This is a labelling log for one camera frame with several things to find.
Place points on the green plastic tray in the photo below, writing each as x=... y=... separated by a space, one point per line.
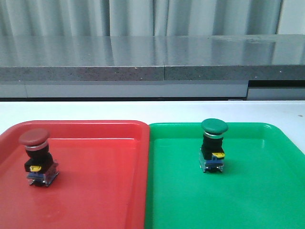
x=262 y=185

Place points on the grey stone counter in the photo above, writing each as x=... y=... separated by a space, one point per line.
x=96 y=68

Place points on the green mushroom push button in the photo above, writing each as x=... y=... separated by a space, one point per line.
x=212 y=154

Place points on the red mushroom push button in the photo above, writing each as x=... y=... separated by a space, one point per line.
x=41 y=168

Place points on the red plastic tray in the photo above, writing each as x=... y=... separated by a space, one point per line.
x=101 y=183

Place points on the grey pleated curtain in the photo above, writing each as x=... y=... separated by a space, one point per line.
x=139 y=17

